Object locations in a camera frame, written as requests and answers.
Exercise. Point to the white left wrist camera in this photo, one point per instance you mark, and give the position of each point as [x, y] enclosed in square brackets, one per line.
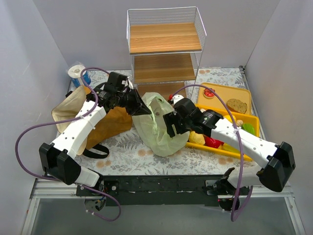
[127, 84]

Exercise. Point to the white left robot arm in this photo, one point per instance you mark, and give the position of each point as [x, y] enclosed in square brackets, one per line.
[58, 158]

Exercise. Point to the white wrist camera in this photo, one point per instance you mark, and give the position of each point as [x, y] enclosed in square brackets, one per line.
[173, 99]
[127, 84]

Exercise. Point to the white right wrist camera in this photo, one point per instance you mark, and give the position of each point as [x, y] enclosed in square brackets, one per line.
[173, 99]

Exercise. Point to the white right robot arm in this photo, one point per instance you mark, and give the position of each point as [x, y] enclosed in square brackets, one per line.
[275, 161]

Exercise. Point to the red toy donut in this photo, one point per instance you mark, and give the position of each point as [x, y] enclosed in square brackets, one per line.
[207, 93]

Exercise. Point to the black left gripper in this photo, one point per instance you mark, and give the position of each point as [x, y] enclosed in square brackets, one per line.
[133, 102]

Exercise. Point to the yellow plastic bin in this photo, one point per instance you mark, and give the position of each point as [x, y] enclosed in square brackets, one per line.
[253, 120]

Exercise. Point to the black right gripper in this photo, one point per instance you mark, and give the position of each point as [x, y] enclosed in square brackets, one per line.
[174, 123]

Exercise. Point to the brown bread slice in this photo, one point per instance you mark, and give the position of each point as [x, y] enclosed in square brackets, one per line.
[236, 105]

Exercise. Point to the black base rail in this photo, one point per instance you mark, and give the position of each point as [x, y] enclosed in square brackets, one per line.
[166, 189]

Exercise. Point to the yellow toy lemon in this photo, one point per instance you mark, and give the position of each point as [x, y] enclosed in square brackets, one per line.
[196, 138]

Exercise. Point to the blue wrapped toilet paper roll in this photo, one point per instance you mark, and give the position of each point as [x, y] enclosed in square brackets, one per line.
[74, 72]

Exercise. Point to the white toy garlic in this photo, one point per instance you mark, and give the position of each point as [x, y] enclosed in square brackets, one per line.
[239, 123]

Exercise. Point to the floral patterned table mat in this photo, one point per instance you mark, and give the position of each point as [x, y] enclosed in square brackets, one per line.
[129, 156]

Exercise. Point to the yellow red toy mango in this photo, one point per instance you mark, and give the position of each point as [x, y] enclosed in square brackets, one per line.
[227, 147]

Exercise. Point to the green toy leaf vegetable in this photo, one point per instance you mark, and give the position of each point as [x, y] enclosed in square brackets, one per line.
[248, 128]

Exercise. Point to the light green plastic bag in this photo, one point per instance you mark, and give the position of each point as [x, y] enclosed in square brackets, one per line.
[152, 128]

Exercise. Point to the red toy pepper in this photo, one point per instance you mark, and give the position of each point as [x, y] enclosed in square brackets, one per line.
[213, 143]

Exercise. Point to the yellow toy bell pepper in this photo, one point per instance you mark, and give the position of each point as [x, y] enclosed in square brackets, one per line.
[230, 118]

